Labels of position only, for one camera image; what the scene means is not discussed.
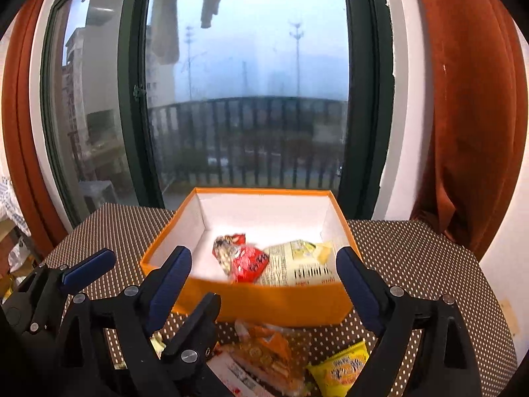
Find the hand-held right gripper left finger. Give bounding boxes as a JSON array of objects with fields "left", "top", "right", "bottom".
[{"left": 54, "top": 245, "right": 194, "bottom": 397}]

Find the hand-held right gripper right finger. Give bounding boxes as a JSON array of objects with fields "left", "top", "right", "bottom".
[{"left": 336, "top": 246, "right": 482, "bottom": 397}]

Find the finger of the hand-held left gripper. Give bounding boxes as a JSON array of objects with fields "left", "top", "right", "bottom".
[
  {"left": 17, "top": 249, "right": 117, "bottom": 335},
  {"left": 161, "top": 292, "right": 223, "bottom": 397}
]

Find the white red-edged snack packet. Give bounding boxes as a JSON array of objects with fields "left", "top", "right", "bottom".
[{"left": 206, "top": 341, "right": 265, "bottom": 397}]

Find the orange cardboard box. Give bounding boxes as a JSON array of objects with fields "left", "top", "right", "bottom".
[{"left": 140, "top": 187, "right": 355, "bottom": 327}]

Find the small yellow snack packet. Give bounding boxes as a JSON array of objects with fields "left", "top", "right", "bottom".
[{"left": 306, "top": 339, "right": 370, "bottom": 395}]

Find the red snack packet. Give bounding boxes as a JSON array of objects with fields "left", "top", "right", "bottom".
[{"left": 212, "top": 234, "right": 270, "bottom": 284}]

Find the small clear candy packet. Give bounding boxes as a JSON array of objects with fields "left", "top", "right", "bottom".
[{"left": 149, "top": 331, "right": 167, "bottom": 358}]

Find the brown polka-dot tablecloth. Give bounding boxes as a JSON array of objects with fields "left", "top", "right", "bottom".
[{"left": 41, "top": 202, "right": 519, "bottom": 397}]

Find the pale yellow snack packet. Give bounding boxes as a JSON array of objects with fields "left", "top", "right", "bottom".
[{"left": 258, "top": 240, "right": 337, "bottom": 287}]

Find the orange snack packet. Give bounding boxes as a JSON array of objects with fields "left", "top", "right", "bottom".
[{"left": 225, "top": 319, "right": 308, "bottom": 397}]

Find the white plastic stool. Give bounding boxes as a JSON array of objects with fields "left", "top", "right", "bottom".
[{"left": 78, "top": 180, "right": 118, "bottom": 211}]

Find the blue white patterned bag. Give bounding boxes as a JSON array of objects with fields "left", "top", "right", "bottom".
[{"left": 0, "top": 176, "right": 25, "bottom": 236}]

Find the rust orange curtain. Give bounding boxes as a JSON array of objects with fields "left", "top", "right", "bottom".
[
  {"left": 0, "top": 0, "right": 69, "bottom": 253},
  {"left": 407, "top": 0, "right": 529, "bottom": 257}
]

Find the black balcony railing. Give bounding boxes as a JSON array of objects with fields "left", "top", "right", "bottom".
[{"left": 146, "top": 97, "right": 346, "bottom": 189}]

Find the dark green window frame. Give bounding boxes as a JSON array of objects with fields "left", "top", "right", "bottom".
[{"left": 39, "top": 0, "right": 395, "bottom": 226}]

